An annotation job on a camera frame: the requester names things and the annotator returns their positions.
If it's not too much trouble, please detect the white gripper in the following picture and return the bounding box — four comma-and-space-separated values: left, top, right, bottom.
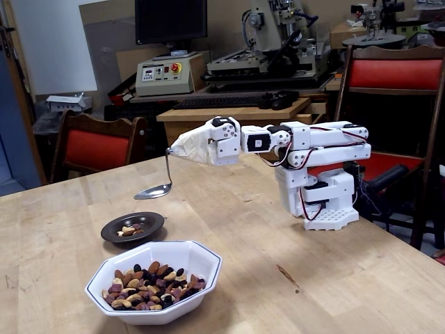
203, 116, 241, 166

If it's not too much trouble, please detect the bent metal spoon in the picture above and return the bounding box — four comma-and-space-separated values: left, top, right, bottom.
133, 148, 174, 201

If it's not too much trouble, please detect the white octagonal bowl blue rim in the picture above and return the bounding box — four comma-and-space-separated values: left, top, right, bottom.
85, 240, 223, 326

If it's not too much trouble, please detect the scooped nuts portion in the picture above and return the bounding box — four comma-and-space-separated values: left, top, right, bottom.
117, 223, 145, 237

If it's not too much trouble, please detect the wooden workbench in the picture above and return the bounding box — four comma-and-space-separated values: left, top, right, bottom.
156, 96, 330, 154

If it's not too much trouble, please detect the black keyboard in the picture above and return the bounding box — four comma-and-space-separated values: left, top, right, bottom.
172, 96, 265, 111

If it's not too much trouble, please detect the beige masking tape wrap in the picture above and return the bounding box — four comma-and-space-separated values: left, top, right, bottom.
170, 127, 216, 166

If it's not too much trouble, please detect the black plastic device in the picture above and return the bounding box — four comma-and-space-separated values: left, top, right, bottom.
259, 90, 300, 109

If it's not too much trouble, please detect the black computer mouse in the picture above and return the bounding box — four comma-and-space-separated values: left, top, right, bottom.
272, 98, 296, 111

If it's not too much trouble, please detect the beige control box red button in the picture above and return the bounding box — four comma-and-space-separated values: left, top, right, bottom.
135, 51, 206, 97

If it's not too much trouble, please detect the dark brown saucer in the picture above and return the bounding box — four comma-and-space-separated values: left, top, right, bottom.
100, 212, 165, 244

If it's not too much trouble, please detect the beige milling machine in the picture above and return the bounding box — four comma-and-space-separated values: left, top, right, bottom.
203, 0, 334, 92

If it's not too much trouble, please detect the black computer monitor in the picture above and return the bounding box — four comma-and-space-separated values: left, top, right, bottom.
134, 0, 209, 56

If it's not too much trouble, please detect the small wooden chair red cushion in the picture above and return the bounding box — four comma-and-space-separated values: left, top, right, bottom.
48, 109, 149, 184

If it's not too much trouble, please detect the robot circuit board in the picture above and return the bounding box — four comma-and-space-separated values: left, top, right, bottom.
350, 161, 366, 182

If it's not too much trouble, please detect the brown cardboard box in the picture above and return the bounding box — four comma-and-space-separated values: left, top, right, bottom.
329, 21, 369, 49

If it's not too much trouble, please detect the grey fibreboard panel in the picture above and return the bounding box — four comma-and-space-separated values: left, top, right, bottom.
79, 2, 138, 95

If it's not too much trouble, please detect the white model house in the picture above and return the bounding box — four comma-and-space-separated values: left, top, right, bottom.
45, 92, 93, 114

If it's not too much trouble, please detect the black cylinder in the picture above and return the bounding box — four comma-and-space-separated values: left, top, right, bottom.
370, 164, 410, 192

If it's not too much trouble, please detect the mixed nuts and raisins pile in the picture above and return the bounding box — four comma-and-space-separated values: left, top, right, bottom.
101, 260, 208, 312

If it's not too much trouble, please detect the round table scroll saw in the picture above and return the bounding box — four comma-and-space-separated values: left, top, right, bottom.
342, 3, 407, 48

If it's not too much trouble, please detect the large wooden chair red cushion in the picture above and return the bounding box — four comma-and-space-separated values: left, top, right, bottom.
333, 44, 445, 250

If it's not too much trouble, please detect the blue door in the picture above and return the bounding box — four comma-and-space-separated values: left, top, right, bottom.
0, 51, 41, 196

